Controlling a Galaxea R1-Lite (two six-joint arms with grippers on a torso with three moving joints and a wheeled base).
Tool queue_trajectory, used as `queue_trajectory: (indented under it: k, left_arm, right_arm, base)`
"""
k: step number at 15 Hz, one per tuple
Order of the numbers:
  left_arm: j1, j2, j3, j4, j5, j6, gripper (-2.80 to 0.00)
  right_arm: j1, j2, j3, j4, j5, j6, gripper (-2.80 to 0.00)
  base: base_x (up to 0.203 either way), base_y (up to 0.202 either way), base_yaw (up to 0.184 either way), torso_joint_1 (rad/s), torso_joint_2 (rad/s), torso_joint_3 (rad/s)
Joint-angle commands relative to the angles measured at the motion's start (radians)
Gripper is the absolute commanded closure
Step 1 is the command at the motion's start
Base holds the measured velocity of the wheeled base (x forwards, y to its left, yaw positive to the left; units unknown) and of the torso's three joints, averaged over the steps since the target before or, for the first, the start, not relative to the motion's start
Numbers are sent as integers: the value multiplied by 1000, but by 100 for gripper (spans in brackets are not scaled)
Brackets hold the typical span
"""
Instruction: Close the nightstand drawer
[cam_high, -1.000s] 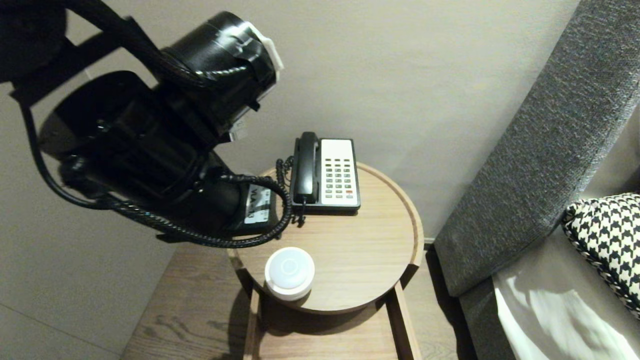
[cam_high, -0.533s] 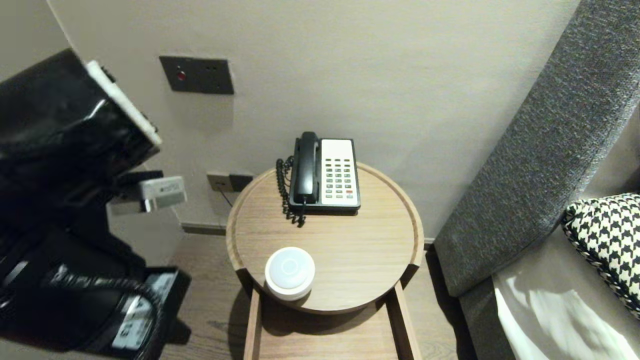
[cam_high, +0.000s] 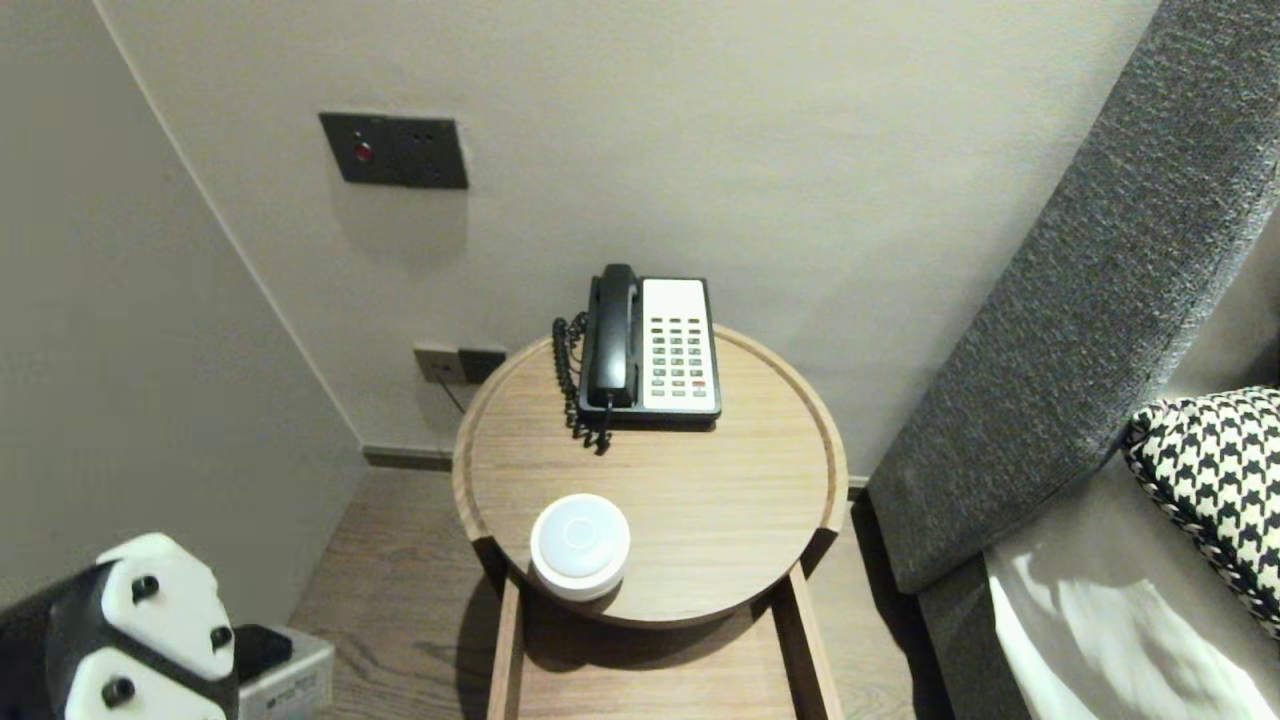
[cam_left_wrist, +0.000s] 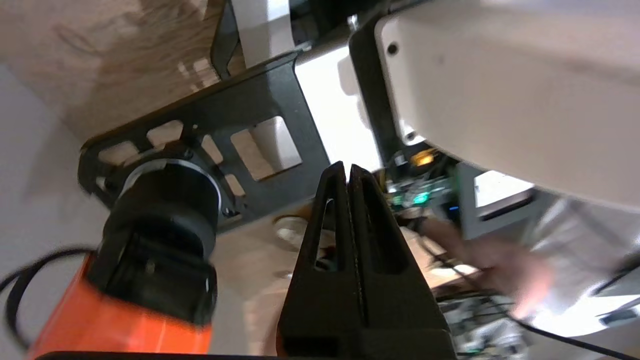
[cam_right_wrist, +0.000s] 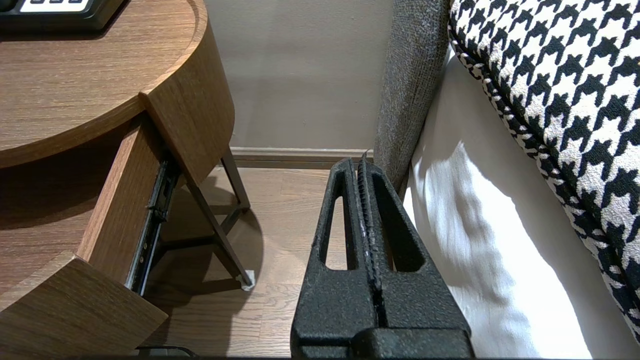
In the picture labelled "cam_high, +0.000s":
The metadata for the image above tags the black telephone handset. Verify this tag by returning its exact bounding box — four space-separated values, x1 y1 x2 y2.
587 263 641 409

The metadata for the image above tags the black coiled telephone cord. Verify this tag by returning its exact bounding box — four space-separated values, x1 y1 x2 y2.
553 314 613 456

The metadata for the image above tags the dark wall switch panel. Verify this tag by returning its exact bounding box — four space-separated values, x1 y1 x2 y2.
319 112 469 191

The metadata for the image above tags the round wooden bedside table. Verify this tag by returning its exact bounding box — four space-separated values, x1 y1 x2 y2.
453 322 849 631

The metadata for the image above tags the grey upholstered bed headboard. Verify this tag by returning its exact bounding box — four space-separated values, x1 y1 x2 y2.
868 0 1280 720

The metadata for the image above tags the white round lidded device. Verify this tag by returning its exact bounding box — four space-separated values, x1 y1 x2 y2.
530 493 632 603

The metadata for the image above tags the white bed sheet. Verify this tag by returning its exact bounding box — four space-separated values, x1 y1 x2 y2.
985 455 1280 720

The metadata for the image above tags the curved wooden table drawer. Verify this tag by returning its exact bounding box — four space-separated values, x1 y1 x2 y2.
487 560 849 720

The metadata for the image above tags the black white houndstooth pillow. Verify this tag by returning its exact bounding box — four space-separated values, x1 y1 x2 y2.
1120 386 1280 641

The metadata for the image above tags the white grey robot base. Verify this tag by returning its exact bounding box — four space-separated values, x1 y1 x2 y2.
238 625 336 720

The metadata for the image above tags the beige wall socket plate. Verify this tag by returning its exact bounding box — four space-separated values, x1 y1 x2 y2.
415 345 468 386

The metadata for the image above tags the black and white desk telephone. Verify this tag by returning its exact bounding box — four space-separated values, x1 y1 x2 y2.
577 277 723 431

